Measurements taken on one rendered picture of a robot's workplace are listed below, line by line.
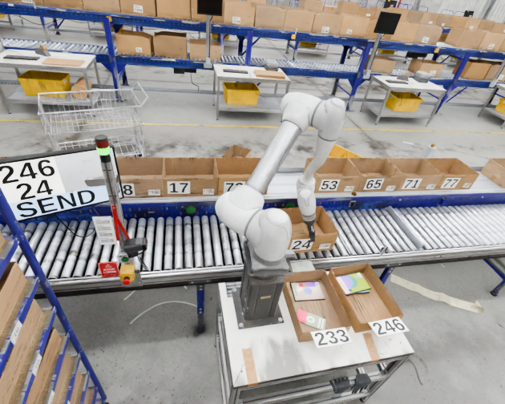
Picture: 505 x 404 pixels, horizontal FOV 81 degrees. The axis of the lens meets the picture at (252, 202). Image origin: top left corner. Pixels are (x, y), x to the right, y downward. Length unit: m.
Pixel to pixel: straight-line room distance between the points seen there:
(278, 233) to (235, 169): 1.32
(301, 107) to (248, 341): 1.22
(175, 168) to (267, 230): 1.36
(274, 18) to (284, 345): 5.83
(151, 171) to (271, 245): 1.44
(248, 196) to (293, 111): 0.46
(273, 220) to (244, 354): 0.74
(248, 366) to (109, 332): 1.34
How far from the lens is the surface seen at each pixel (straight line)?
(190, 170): 2.48
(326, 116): 1.48
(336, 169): 2.82
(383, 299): 2.09
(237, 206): 1.37
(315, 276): 2.00
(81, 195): 1.67
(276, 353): 1.72
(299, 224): 2.35
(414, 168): 3.30
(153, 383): 2.46
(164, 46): 6.21
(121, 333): 2.66
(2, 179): 1.62
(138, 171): 2.51
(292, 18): 6.69
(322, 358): 1.77
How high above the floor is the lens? 2.29
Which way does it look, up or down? 38 degrees down
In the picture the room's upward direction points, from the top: 8 degrees clockwise
